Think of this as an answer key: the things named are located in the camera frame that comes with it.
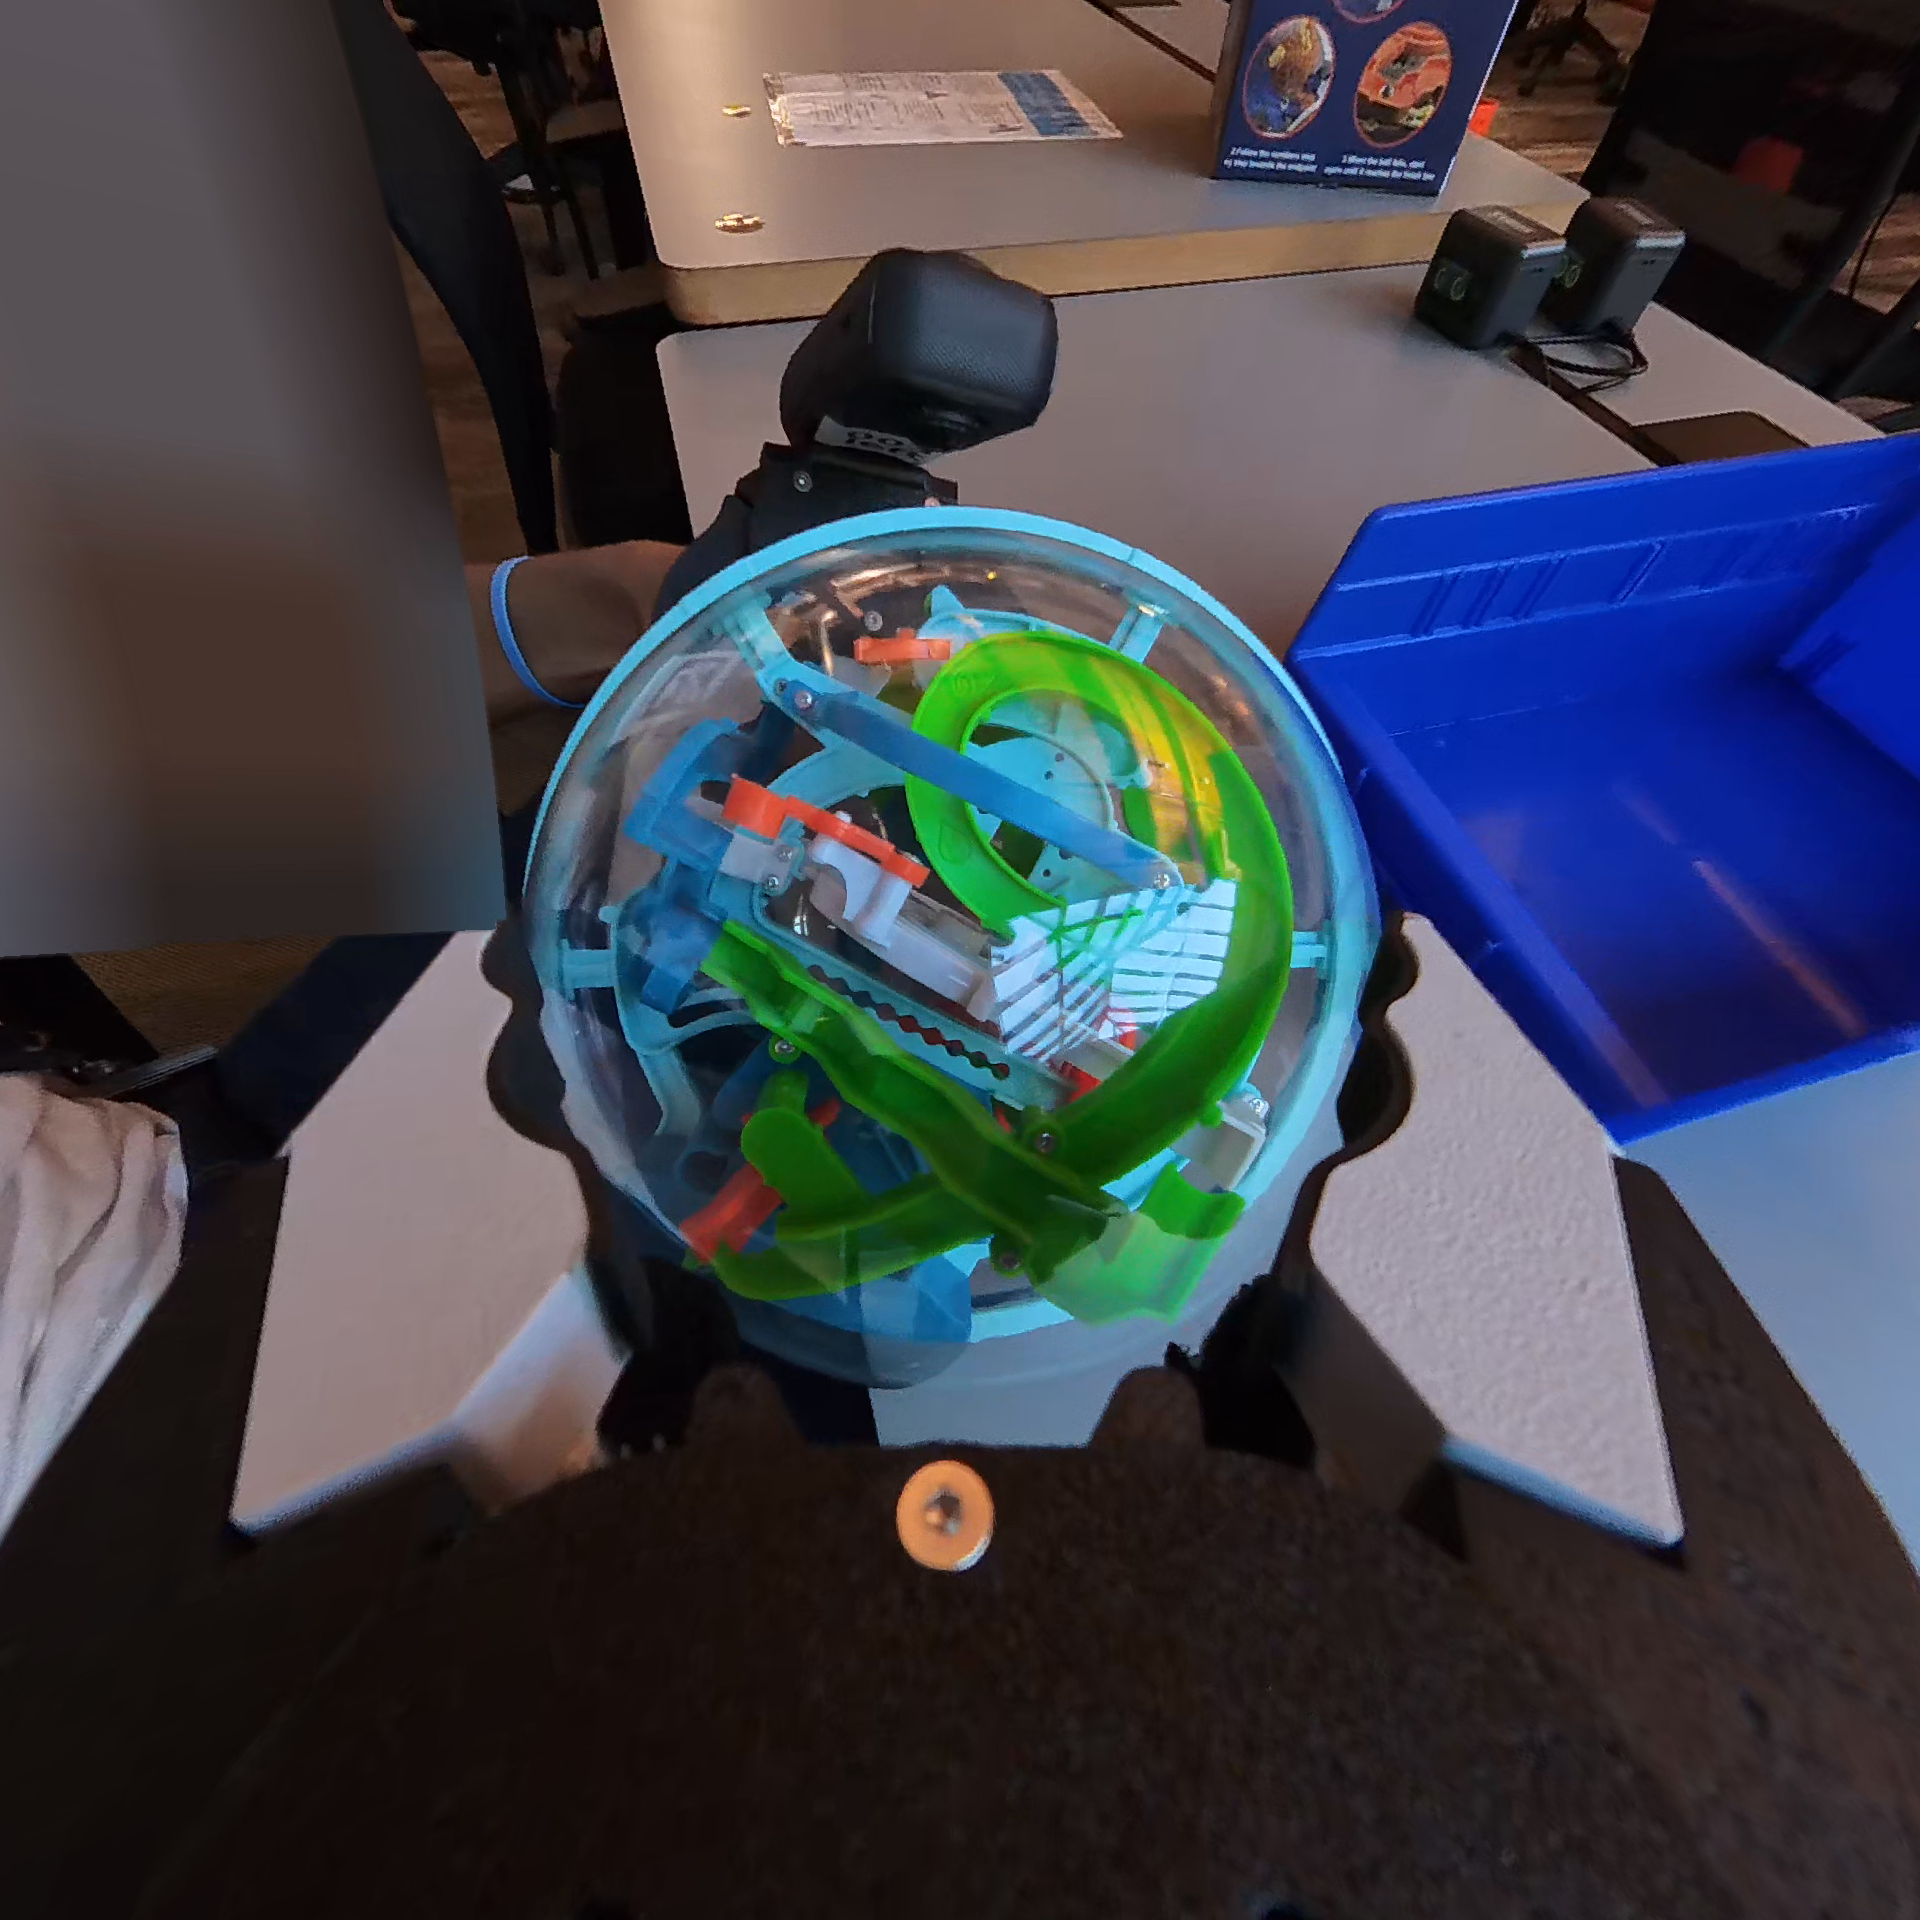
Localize blue plastic bin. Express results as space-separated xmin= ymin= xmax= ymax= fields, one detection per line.
xmin=1284 ymin=432 xmax=1920 ymax=1151

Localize printed paper sheet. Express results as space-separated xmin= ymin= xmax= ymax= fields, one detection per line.
xmin=760 ymin=69 xmax=1125 ymax=151

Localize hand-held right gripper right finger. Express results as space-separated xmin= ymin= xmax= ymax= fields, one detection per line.
xmin=1282 ymin=908 xmax=1690 ymax=1550

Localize black cable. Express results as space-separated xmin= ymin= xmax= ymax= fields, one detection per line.
xmin=1511 ymin=330 xmax=1650 ymax=396

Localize white shirt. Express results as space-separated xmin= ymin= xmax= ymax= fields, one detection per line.
xmin=0 ymin=1074 xmax=192 ymax=1520

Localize small black charger block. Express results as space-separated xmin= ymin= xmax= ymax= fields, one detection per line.
xmin=1412 ymin=206 xmax=1570 ymax=352
xmin=1545 ymin=197 xmax=1687 ymax=335

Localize blue wristband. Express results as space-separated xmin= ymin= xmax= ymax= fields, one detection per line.
xmin=489 ymin=553 xmax=580 ymax=711

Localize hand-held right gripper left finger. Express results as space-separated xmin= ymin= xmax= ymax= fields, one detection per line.
xmin=228 ymin=928 xmax=643 ymax=1536

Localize clear plastic maze ball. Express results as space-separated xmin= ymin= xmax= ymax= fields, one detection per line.
xmin=523 ymin=505 xmax=1380 ymax=1392

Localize dark blue printed box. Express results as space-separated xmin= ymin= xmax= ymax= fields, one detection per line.
xmin=1210 ymin=0 xmax=1517 ymax=198

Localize flat black device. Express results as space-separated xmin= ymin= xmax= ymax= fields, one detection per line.
xmin=1633 ymin=410 xmax=1818 ymax=464

